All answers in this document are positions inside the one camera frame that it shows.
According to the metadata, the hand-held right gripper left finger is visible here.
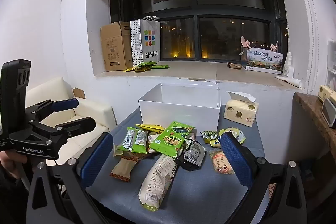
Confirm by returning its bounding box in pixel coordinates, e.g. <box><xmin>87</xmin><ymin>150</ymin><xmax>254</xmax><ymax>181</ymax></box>
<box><xmin>26</xmin><ymin>132</ymin><xmax>114</xmax><ymax>224</ymax></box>

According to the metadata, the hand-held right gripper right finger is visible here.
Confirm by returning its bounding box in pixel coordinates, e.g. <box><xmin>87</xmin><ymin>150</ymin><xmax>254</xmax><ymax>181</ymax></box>
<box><xmin>220</xmin><ymin>132</ymin><xmax>307</xmax><ymax>224</ymax></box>

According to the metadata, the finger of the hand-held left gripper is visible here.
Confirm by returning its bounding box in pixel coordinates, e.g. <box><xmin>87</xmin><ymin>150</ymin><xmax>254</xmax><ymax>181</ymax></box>
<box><xmin>25</xmin><ymin>97</ymin><xmax>80</xmax><ymax>121</ymax></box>
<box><xmin>28</xmin><ymin>116</ymin><xmax>96</xmax><ymax>138</ymax></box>

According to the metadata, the round rice cracker packet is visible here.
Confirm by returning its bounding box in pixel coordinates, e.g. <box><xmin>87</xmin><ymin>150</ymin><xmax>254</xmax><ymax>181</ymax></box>
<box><xmin>209</xmin><ymin>149</ymin><xmax>235</xmax><ymax>175</ymax></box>

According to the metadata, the yellow jelly cup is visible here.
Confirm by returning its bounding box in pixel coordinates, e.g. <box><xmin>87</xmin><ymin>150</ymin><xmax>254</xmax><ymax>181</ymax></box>
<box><xmin>223</xmin><ymin>127</ymin><xmax>246</xmax><ymax>144</ymax></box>

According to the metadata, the beige packet with plaid ends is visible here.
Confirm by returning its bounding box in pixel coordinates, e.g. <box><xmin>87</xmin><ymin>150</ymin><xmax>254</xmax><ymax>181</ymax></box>
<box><xmin>110</xmin><ymin>153</ymin><xmax>139</xmax><ymax>182</ymax></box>

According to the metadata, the small blue yellow packet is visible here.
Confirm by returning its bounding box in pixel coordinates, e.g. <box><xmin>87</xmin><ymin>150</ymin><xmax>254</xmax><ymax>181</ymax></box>
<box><xmin>210</xmin><ymin>132</ymin><xmax>223</xmax><ymax>147</ymax></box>

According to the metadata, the green white snack packet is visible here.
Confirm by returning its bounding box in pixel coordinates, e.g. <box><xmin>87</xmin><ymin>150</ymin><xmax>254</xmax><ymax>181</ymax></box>
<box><xmin>116</xmin><ymin>127</ymin><xmax>149</xmax><ymax>154</ymax></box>

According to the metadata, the small green pea packet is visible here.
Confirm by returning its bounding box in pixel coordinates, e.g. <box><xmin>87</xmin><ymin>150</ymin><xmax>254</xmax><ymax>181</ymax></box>
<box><xmin>201</xmin><ymin>130</ymin><xmax>218</xmax><ymax>141</ymax></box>

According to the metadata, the black silver snack packet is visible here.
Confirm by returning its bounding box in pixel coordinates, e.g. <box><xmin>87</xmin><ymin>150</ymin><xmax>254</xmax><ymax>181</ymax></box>
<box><xmin>174</xmin><ymin>135</ymin><xmax>208</xmax><ymax>171</ymax></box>

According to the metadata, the yellow snack packet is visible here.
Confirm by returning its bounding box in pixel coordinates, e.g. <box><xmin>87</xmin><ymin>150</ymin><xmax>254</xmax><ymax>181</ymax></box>
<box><xmin>135</xmin><ymin>124</ymin><xmax>166</xmax><ymax>134</ymax></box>

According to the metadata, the long white snack packet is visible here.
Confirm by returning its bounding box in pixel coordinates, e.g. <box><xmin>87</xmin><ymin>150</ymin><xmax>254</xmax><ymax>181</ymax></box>
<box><xmin>138</xmin><ymin>154</ymin><xmax>179</xmax><ymax>212</ymax></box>

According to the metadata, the large green snack packet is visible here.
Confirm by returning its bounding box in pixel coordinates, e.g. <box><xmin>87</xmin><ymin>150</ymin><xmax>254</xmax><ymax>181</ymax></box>
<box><xmin>148</xmin><ymin>121</ymin><xmax>196</xmax><ymax>156</ymax></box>

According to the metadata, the white cardboard box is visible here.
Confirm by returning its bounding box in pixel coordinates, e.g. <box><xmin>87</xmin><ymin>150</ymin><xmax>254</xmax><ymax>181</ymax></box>
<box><xmin>138</xmin><ymin>83</ymin><xmax>221</xmax><ymax>131</ymax></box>

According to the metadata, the person's left hand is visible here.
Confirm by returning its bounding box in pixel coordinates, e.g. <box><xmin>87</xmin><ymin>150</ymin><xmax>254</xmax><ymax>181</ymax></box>
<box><xmin>0</xmin><ymin>151</ymin><xmax>28</xmax><ymax>180</ymax></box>

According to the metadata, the cream sofa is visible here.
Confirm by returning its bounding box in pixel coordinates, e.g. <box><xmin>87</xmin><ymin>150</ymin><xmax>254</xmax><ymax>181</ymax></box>
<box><xmin>25</xmin><ymin>76</ymin><xmax>118</xmax><ymax>164</ymax></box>

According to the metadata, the flat cardboard piece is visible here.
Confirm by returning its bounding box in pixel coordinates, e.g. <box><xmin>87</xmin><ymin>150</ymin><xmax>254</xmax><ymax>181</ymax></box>
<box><xmin>73</xmin><ymin>87</ymin><xmax>87</xmax><ymax>100</ymax></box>

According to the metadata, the blue grey table cover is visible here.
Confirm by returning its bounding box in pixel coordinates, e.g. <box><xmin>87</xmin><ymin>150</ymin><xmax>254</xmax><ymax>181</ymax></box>
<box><xmin>87</xmin><ymin>105</ymin><xmax>271</xmax><ymax>224</ymax></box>

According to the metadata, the beige tissue pack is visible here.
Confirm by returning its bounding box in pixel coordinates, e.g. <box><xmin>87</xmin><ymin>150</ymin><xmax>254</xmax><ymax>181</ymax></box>
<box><xmin>223</xmin><ymin>91</ymin><xmax>259</xmax><ymax>127</ymax></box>

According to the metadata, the brown cardboard box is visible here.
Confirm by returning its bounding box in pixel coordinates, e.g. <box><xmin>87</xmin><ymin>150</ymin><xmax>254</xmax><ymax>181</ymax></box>
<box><xmin>100</xmin><ymin>21</ymin><xmax>134</xmax><ymax>72</ymax></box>

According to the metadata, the pile of green yellow packets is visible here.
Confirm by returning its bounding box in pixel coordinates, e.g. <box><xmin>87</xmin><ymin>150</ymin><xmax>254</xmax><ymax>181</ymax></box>
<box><xmin>123</xmin><ymin>61</ymin><xmax>171</xmax><ymax>73</ymax></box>

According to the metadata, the wooden shelf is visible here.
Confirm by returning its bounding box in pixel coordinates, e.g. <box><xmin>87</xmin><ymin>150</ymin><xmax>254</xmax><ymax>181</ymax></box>
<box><xmin>293</xmin><ymin>92</ymin><xmax>336</xmax><ymax>159</ymax></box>

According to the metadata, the rolled white paper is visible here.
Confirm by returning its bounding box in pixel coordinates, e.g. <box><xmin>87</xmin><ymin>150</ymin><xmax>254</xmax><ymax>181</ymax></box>
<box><xmin>274</xmin><ymin>76</ymin><xmax>302</xmax><ymax>88</ymax></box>

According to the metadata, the printed carton box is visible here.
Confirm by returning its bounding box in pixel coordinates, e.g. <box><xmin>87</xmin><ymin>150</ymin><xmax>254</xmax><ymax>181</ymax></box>
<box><xmin>241</xmin><ymin>47</ymin><xmax>284</xmax><ymax>75</ymax></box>

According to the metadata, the grey speaker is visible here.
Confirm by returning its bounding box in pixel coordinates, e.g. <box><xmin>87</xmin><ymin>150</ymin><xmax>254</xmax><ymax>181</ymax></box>
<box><xmin>322</xmin><ymin>97</ymin><xmax>336</xmax><ymax>128</ymax></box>

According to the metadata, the white shopping bag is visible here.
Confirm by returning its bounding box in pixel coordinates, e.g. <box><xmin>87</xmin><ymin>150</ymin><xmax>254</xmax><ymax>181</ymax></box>
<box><xmin>130</xmin><ymin>15</ymin><xmax>161</xmax><ymax>67</ymax></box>

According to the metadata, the white plastic bottle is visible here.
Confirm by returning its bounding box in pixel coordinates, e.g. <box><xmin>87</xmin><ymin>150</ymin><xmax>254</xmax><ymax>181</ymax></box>
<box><xmin>283</xmin><ymin>52</ymin><xmax>294</xmax><ymax>77</ymax></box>

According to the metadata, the pale yellow box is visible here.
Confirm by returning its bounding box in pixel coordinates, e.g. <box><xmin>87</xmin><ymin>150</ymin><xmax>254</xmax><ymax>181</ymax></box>
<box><xmin>318</xmin><ymin>85</ymin><xmax>336</xmax><ymax>104</ymax></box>

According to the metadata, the dark framed window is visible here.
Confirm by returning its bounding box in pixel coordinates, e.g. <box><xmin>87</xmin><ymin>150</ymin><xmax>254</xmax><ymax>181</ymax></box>
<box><xmin>110</xmin><ymin>0</ymin><xmax>288</xmax><ymax>62</ymax></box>

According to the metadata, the clear plastic drawer unit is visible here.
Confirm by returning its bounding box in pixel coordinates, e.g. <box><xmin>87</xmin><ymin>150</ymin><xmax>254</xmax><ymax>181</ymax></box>
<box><xmin>325</xmin><ymin>40</ymin><xmax>336</xmax><ymax>88</ymax></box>

